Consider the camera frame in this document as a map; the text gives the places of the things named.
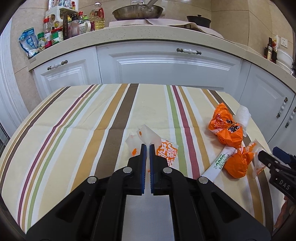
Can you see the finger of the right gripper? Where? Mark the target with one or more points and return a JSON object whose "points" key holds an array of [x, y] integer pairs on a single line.
{"points": [[272, 162], [283, 156]]}

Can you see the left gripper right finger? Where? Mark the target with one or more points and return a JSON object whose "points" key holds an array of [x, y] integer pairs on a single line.
{"points": [[200, 210]]}

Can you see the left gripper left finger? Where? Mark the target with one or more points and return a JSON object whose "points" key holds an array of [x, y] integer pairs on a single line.
{"points": [[95, 209]]}

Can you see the white paper box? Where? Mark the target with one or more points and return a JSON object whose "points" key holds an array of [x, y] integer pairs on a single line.
{"points": [[216, 167]]}

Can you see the orange printed plastic bag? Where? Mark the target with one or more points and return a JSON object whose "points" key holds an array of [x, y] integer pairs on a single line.
{"points": [[223, 126]]}

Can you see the white orange-dotted food wrapper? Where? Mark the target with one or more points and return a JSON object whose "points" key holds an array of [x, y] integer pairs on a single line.
{"points": [[145, 135]]}

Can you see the white orange wrapper right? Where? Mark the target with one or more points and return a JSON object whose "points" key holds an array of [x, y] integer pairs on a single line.
{"points": [[255, 147]]}

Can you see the large red-orange plastic bag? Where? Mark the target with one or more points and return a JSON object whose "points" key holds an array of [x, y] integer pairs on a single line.
{"points": [[237, 164]]}

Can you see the white crumpled paper towel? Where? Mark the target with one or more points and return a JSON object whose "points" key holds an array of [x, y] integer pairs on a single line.
{"points": [[242, 117]]}

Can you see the striped tablecloth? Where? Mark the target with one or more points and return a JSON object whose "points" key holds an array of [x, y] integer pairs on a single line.
{"points": [[78, 130]]}

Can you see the white bowl stack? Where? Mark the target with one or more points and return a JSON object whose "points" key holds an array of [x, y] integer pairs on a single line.
{"points": [[284, 60]]}

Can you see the dark sauce bottle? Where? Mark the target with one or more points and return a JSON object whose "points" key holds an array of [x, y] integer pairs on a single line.
{"points": [[269, 49]]}

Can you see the black cooking pot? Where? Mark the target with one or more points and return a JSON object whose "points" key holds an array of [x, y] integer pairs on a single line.
{"points": [[199, 20]]}

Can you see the green-lidded jar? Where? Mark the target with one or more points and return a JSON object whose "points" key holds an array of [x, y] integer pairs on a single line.
{"points": [[41, 41]]}

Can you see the red-lidded jar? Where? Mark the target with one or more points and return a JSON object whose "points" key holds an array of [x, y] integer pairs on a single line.
{"points": [[57, 35]]}

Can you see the blue white snack bag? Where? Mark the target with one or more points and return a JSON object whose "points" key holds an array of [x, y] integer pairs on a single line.
{"points": [[29, 42]]}

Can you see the cooking oil bottle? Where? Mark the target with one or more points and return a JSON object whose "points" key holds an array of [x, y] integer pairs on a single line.
{"points": [[96, 17]]}

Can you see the steel frying pan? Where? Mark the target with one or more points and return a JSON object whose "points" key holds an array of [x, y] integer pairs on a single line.
{"points": [[138, 11]]}

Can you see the white spice rack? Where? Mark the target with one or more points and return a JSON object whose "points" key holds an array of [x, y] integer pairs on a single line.
{"points": [[59, 16]]}

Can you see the cabinet door handle right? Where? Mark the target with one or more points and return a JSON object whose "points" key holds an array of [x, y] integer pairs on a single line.
{"points": [[290, 117]]}

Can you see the cabinet door handle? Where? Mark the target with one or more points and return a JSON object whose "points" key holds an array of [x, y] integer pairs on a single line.
{"points": [[282, 107], [290, 117]]}

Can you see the cabinet door handle left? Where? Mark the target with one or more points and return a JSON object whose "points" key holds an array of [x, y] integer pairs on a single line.
{"points": [[282, 107]]}

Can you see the white wall socket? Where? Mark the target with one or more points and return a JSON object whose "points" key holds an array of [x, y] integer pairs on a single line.
{"points": [[284, 42]]}

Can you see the drawer handle centre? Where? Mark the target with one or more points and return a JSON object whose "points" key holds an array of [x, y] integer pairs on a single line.
{"points": [[188, 51]]}

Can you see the drawer handle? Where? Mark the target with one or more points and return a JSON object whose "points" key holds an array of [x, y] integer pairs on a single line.
{"points": [[188, 51], [57, 65]]}

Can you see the drawer handle left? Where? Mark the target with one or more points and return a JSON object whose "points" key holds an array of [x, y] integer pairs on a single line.
{"points": [[57, 65]]}

